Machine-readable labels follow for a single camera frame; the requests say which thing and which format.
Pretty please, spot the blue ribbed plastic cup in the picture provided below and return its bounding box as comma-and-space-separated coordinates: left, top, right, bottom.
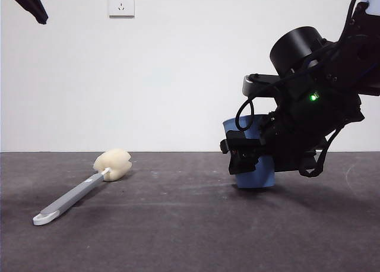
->
222, 113, 277, 189

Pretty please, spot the grey-handled sponge cup brush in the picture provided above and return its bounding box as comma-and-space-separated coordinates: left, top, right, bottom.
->
32, 148, 132, 227

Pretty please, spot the pale grey right camera box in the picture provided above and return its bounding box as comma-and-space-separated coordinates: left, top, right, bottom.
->
242, 74, 286, 97

